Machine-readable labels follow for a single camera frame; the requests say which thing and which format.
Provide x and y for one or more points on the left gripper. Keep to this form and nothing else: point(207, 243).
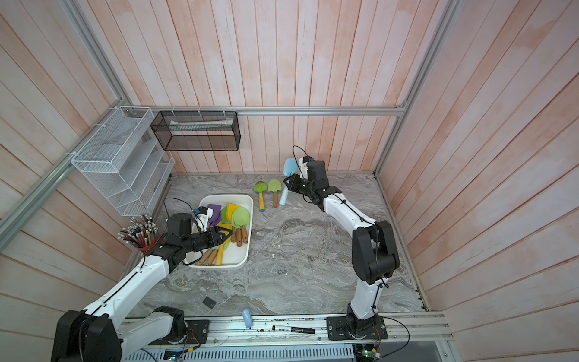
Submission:
point(215, 231)

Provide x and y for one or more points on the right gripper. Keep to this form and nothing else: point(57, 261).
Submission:
point(293, 185)

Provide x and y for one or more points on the light blue shovel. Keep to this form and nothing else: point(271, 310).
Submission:
point(290, 168)

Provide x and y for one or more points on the olive green pointed shovel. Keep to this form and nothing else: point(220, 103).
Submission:
point(275, 186)

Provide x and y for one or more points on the green shovel yellow handle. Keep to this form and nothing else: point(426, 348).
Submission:
point(260, 187)

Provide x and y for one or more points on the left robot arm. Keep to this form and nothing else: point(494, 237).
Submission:
point(96, 333)

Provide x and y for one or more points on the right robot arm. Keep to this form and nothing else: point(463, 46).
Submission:
point(374, 254)

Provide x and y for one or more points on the purple shovel square blade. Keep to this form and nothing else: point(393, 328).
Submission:
point(216, 216)

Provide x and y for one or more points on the white plastic storage box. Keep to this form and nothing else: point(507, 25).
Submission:
point(234, 256)

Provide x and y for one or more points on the light green shovel wide blade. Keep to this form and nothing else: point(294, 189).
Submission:
point(240, 220)

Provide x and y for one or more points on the small black square piece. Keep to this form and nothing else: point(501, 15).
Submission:
point(209, 302)

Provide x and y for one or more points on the red cup of pencils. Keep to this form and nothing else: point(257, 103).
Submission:
point(142, 233)

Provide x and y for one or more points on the light blue small cylinder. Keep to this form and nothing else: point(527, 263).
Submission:
point(248, 318)

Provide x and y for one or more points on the black marker pen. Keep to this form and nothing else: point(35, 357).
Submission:
point(289, 329)

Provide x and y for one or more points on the white wire mesh shelf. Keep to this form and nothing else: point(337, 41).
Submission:
point(129, 170)

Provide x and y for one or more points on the black mesh wall basket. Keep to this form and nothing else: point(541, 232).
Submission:
point(197, 130)

